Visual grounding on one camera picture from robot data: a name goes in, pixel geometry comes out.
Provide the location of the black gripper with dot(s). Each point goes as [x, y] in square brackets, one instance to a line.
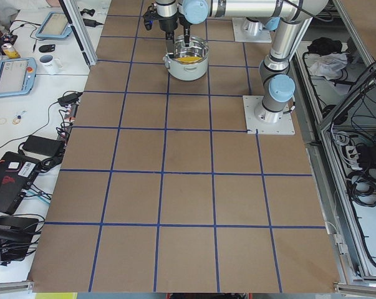
[168, 25]
[186, 32]

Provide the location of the yellow corn cob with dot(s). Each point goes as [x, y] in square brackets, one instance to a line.
[189, 59]

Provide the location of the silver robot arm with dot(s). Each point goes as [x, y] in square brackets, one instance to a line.
[285, 18]

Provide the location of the pale green electric pot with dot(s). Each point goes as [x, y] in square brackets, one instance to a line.
[188, 72]

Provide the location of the blue teach pendant far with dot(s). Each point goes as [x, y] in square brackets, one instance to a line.
[55, 26]

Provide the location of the blue teach pendant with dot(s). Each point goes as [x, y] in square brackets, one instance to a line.
[17, 76]
[55, 26]

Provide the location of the white mug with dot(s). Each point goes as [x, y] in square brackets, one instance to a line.
[51, 64]

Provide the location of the black computer mouse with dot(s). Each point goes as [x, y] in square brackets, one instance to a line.
[47, 48]

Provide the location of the black cloth bundle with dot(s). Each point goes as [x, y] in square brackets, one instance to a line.
[325, 46]

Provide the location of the white crumpled cloth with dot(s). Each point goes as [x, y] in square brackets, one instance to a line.
[329, 66]

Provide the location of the blue teach pendant near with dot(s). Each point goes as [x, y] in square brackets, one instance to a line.
[17, 76]

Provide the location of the yellow drink can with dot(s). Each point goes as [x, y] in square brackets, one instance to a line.
[10, 51]

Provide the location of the black power adapter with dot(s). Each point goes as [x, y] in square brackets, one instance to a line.
[43, 146]

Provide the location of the black laptop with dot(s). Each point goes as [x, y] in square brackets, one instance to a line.
[17, 173]

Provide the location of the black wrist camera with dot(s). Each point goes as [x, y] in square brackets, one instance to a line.
[150, 16]

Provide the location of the aluminium frame post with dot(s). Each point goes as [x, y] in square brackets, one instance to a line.
[72, 12]

